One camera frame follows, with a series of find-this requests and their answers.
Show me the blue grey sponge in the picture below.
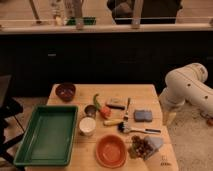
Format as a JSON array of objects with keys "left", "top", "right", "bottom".
[{"left": 134, "top": 110, "right": 153, "bottom": 122}]

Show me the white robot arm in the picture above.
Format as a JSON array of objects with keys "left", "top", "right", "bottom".
[{"left": 159, "top": 63, "right": 213, "bottom": 125}]

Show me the orange bowl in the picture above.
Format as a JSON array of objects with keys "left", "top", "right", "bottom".
[{"left": 95, "top": 134, "right": 127, "bottom": 169}]

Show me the dark purple bowl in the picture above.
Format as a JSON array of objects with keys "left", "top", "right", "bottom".
[{"left": 55, "top": 83, "right": 76, "bottom": 102}]

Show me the grey cloth piece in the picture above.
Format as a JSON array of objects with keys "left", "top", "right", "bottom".
[{"left": 145, "top": 136, "right": 164, "bottom": 158}]

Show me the metal fork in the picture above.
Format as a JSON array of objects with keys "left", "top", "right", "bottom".
[{"left": 123, "top": 98, "right": 131, "bottom": 121}]

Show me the black dish brush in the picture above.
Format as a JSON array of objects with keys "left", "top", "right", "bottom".
[{"left": 118, "top": 122, "right": 161, "bottom": 134}]

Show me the grey black eraser block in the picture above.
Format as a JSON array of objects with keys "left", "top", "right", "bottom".
[{"left": 106, "top": 98, "right": 125, "bottom": 110}]

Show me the orange carrot toy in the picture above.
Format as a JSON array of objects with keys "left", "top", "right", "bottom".
[{"left": 99, "top": 106, "right": 111, "bottom": 119}]

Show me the green chili pepper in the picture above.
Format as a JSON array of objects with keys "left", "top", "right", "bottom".
[{"left": 93, "top": 94, "right": 101, "bottom": 110}]

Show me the small metal cup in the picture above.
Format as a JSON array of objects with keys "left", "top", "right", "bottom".
[{"left": 84, "top": 105, "right": 96, "bottom": 118}]

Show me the white cup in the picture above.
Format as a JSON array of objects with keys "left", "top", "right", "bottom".
[{"left": 79, "top": 117, "right": 96, "bottom": 136}]

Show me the person in background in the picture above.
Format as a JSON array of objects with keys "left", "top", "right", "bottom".
[{"left": 107, "top": 0, "right": 182, "bottom": 24}]

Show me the green box on shelf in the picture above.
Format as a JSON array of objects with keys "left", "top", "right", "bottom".
[{"left": 66, "top": 17, "right": 96, "bottom": 26}]

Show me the green plastic tray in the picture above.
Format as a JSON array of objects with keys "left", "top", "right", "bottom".
[{"left": 14, "top": 106, "right": 78, "bottom": 166}]

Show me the black chair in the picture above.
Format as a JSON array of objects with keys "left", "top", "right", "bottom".
[{"left": 0, "top": 75, "right": 23, "bottom": 164}]

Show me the yellow handled tool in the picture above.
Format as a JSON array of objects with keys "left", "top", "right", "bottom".
[{"left": 103, "top": 119, "right": 122, "bottom": 126}]

